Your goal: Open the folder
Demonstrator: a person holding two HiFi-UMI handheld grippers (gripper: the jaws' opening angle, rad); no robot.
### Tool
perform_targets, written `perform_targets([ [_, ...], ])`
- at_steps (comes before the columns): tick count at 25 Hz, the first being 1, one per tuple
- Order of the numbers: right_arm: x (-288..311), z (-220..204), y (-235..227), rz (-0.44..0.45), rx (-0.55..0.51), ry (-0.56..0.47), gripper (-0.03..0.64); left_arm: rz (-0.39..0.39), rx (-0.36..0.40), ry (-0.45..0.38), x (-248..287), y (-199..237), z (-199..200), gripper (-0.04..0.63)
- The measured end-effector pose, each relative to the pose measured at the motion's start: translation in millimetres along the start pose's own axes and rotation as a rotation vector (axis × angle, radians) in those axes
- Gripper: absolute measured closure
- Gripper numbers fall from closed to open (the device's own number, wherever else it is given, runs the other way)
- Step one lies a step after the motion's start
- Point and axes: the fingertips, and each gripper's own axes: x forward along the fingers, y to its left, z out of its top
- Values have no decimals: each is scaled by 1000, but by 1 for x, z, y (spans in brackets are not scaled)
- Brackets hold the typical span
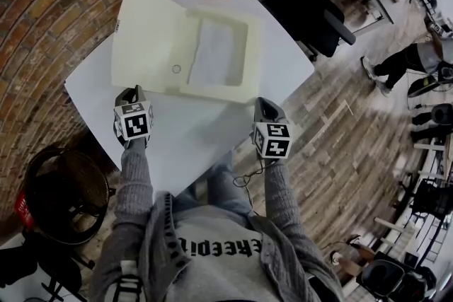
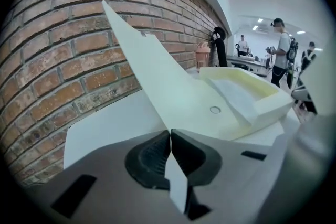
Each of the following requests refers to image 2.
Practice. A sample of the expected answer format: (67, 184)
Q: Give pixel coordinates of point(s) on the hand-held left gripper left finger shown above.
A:
(105, 191)

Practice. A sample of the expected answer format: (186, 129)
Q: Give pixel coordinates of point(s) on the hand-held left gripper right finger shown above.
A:
(236, 181)

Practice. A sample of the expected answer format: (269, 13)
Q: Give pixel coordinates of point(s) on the dark desk with white legs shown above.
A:
(246, 64)

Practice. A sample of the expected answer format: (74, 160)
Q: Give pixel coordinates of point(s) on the person's torso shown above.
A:
(323, 86)

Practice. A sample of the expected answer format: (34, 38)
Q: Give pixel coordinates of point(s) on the pink mannequin head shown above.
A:
(202, 56)

